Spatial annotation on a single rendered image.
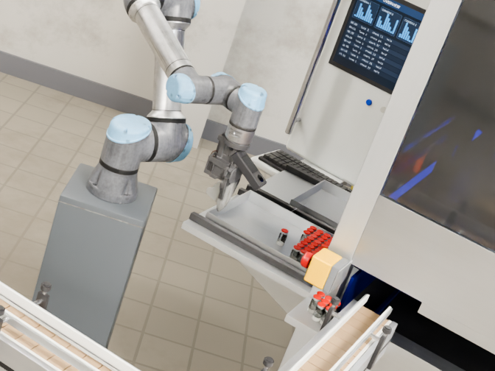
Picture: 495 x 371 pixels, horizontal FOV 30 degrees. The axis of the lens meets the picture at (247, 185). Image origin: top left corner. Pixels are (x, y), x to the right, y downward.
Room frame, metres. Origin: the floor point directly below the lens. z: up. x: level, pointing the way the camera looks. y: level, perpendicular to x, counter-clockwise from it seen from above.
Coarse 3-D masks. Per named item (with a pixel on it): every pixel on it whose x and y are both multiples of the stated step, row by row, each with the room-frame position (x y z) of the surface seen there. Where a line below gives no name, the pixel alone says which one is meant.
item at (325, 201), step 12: (324, 180) 2.77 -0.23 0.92; (312, 192) 2.70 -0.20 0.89; (324, 192) 2.76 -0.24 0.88; (336, 192) 2.76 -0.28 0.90; (348, 192) 2.75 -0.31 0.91; (300, 204) 2.53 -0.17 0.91; (312, 204) 2.63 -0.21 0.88; (324, 204) 2.67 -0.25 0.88; (336, 204) 2.70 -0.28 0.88; (324, 216) 2.50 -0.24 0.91; (336, 216) 2.60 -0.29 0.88; (336, 228) 2.48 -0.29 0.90
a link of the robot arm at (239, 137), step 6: (228, 126) 2.30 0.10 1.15; (228, 132) 2.29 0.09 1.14; (234, 132) 2.27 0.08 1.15; (240, 132) 2.28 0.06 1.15; (246, 132) 2.28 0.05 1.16; (252, 132) 2.29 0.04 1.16; (228, 138) 2.29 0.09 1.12; (234, 138) 2.28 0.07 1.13; (240, 138) 2.28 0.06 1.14; (246, 138) 2.28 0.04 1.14; (252, 138) 2.30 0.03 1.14; (240, 144) 2.29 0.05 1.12; (246, 144) 2.29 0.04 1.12
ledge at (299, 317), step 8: (304, 304) 2.02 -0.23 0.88; (296, 312) 1.97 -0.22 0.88; (304, 312) 1.98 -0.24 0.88; (288, 320) 1.94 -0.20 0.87; (296, 320) 1.93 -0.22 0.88; (304, 320) 1.94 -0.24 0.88; (312, 320) 1.96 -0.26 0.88; (304, 328) 1.92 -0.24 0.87; (312, 328) 1.92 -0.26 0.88; (312, 336) 1.91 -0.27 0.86
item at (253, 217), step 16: (224, 208) 2.35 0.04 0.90; (240, 208) 2.42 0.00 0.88; (256, 208) 2.46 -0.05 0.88; (272, 208) 2.47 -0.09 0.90; (224, 224) 2.23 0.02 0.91; (240, 224) 2.32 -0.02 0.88; (256, 224) 2.36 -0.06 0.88; (272, 224) 2.39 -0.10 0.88; (288, 224) 2.43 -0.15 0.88; (304, 224) 2.43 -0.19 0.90; (256, 240) 2.20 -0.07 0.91; (272, 240) 2.29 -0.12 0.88; (288, 240) 2.33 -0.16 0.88; (288, 256) 2.17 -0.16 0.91
